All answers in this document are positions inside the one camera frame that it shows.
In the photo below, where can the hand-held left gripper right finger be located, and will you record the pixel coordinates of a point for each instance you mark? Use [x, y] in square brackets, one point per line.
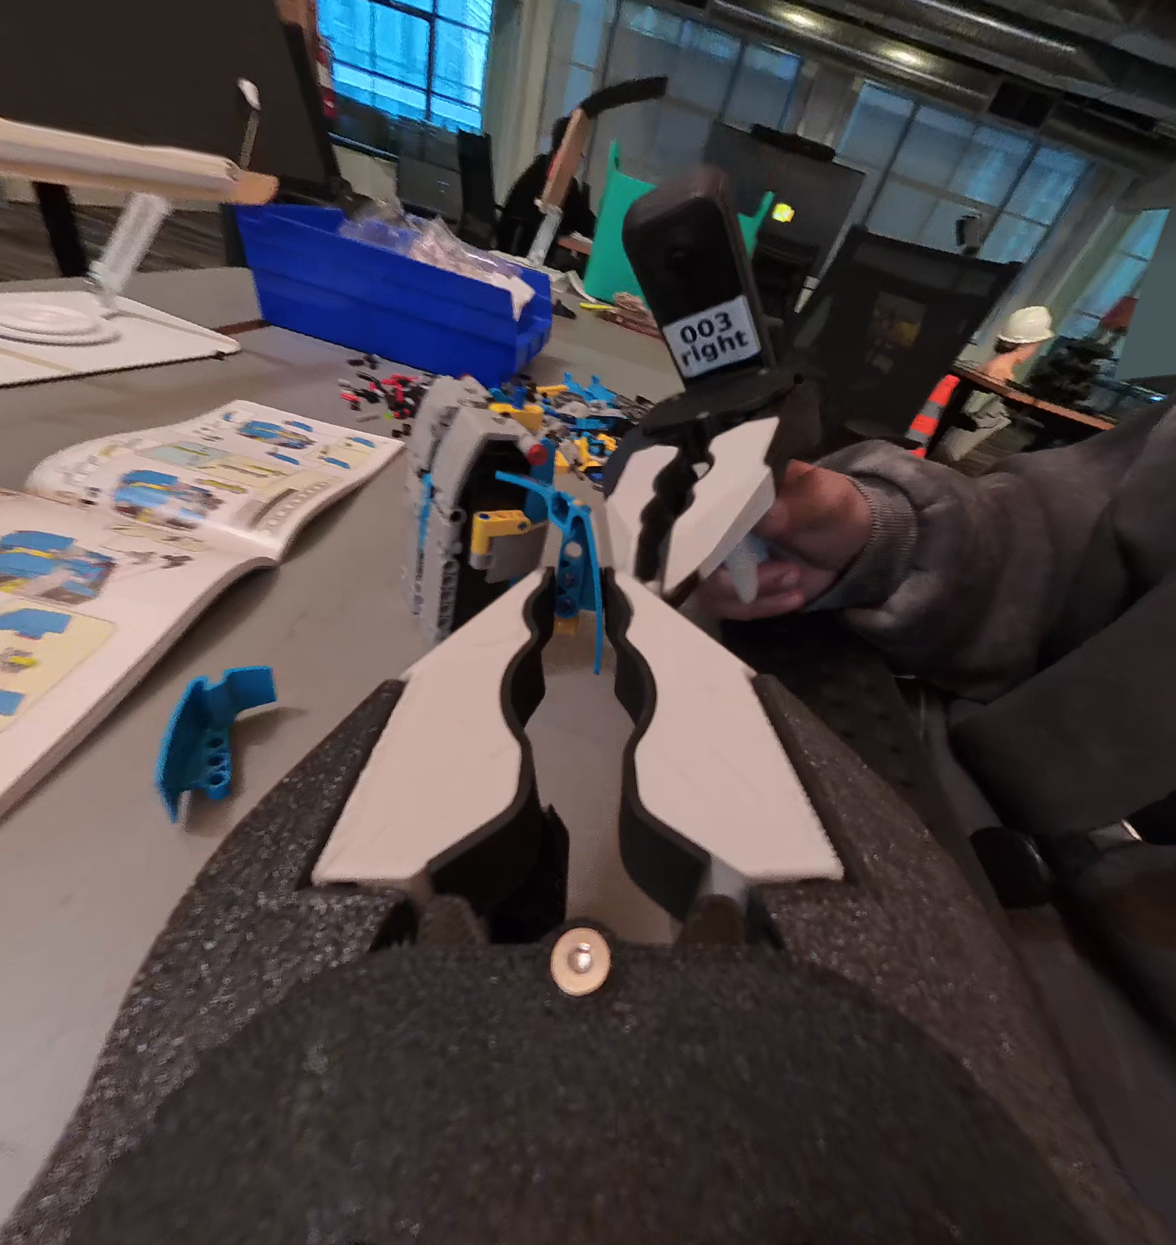
[734, 768]

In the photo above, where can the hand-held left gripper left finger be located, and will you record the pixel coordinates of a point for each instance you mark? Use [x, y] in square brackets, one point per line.
[423, 768]

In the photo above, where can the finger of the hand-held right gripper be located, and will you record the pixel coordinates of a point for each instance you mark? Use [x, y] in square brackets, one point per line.
[734, 487]
[632, 506]

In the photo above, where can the blue curved panel piece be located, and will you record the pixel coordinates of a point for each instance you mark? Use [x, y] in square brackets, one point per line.
[209, 739]
[574, 545]

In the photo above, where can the grey desk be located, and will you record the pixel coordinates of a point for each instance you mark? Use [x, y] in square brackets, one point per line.
[307, 633]

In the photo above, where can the person's right hand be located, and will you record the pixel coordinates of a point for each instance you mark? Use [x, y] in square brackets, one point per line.
[822, 535]

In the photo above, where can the green plastic board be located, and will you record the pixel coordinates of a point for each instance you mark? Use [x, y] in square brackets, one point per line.
[613, 233]

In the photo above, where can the wooden puzzle model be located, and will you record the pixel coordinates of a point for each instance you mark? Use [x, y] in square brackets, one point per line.
[637, 313]

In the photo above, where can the pile of building parts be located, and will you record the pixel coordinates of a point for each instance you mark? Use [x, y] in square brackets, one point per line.
[589, 408]

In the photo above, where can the black monitor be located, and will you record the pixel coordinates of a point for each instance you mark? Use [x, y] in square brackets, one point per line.
[822, 194]
[112, 49]

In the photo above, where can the plywood stand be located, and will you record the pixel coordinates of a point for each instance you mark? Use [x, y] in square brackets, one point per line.
[564, 156]

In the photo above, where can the orange traffic cone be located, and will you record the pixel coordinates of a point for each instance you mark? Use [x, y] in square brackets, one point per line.
[930, 419]

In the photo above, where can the grey blue toy robot build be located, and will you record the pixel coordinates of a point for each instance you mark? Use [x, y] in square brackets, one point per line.
[433, 438]

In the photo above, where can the black mesh office chair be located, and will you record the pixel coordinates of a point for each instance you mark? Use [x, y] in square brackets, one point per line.
[919, 312]

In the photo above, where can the empty clear plastic bags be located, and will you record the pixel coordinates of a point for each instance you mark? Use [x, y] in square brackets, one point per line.
[433, 243]

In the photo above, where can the mannequin bust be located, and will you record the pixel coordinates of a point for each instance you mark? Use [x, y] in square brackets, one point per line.
[1005, 362]

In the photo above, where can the blue storage bin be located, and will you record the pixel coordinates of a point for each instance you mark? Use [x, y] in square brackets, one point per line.
[375, 292]

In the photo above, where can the wooden side table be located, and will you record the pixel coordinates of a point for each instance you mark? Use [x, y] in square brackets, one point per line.
[1036, 399]

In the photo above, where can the white hard hat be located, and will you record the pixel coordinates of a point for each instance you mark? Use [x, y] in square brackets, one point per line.
[1026, 323]

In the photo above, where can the large paned window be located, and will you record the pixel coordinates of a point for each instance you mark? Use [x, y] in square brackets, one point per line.
[403, 49]

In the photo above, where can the instruction booklet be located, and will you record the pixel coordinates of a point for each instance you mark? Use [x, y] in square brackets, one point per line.
[209, 487]

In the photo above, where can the white folding stand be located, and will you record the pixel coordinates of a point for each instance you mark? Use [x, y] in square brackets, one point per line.
[63, 336]

